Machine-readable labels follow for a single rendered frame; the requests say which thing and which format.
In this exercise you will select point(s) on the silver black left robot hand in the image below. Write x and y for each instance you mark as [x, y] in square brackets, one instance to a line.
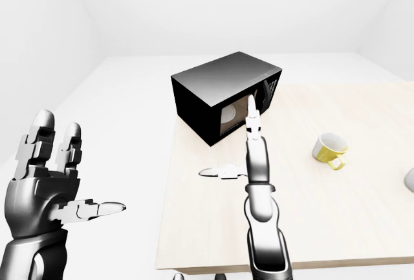
[39, 200]

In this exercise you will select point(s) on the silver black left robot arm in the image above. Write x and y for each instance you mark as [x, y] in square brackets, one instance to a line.
[48, 254]

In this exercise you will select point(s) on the black microwave door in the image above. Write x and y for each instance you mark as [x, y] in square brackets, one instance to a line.
[266, 94]

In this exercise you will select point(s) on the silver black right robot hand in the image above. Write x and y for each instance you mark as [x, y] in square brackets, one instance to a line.
[257, 160]

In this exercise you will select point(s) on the small dark rounded shape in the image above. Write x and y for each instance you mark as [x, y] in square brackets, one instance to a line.
[178, 276]
[220, 276]

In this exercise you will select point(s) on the yellow mug white inside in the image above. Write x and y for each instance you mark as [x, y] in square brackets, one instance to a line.
[328, 150]

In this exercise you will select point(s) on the black microwave oven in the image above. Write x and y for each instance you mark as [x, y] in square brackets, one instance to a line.
[200, 99]

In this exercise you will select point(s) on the white microwave turntable plate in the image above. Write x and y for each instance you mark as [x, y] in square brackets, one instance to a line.
[228, 114]

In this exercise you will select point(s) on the grey rounded object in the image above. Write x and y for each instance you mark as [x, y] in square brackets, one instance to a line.
[410, 180]

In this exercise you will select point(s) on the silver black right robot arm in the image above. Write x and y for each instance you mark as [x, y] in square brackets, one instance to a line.
[263, 228]

